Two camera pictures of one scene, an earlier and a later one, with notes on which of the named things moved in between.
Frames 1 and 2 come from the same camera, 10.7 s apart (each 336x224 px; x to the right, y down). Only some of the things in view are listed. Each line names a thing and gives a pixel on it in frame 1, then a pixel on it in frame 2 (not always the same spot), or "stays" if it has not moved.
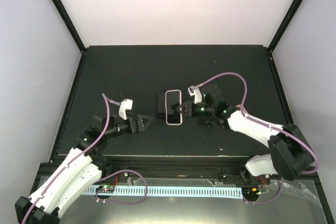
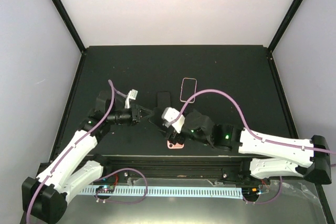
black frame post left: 62,9 stays
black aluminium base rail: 176,167 stays
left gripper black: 133,129 -> 135,116
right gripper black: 190,111 -> 173,137
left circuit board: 105,189 stays
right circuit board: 251,192 stays
